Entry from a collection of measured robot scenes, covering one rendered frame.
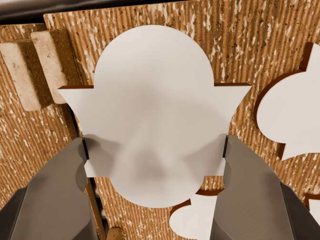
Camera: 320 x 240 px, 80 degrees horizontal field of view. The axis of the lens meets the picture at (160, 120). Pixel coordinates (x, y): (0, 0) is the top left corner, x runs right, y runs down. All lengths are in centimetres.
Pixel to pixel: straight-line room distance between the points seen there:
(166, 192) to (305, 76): 15
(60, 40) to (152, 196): 14
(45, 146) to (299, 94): 27
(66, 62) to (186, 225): 24
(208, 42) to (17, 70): 16
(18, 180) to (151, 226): 19
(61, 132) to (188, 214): 19
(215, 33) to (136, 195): 15
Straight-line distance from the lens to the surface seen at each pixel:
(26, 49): 20
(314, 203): 31
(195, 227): 31
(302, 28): 21
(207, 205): 27
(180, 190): 16
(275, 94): 20
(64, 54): 18
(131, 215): 31
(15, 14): 25
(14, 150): 29
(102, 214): 35
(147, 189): 16
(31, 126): 25
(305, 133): 24
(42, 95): 20
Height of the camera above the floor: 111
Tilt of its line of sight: 62 degrees down
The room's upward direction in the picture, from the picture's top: 174 degrees counter-clockwise
